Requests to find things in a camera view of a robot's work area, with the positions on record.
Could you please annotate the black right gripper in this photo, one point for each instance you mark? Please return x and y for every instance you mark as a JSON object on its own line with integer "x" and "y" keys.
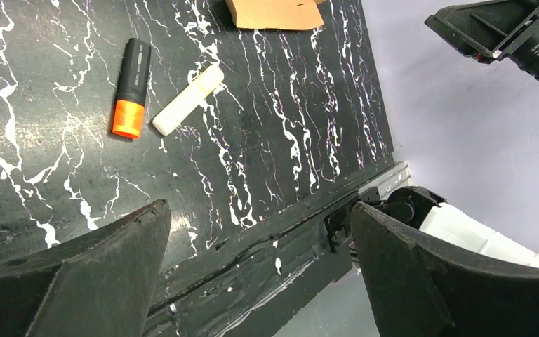
{"x": 490, "y": 31}

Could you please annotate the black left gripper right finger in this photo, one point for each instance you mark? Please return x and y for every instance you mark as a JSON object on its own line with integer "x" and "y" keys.
{"x": 419, "y": 285}

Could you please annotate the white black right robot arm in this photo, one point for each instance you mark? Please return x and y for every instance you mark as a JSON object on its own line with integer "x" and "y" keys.
{"x": 469, "y": 132}

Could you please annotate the aluminium rail frame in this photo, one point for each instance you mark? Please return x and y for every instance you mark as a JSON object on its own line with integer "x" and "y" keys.
{"x": 395, "y": 177}

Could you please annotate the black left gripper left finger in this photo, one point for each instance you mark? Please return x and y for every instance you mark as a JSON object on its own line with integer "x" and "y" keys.
{"x": 98, "y": 284}

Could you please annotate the black orange highlighter marker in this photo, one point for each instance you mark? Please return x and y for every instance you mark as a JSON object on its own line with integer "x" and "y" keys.
{"x": 132, "y": 88}

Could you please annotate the brown cardboard paper box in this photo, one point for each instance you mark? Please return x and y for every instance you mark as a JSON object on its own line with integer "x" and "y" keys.
{"x": 291, "y": 15}

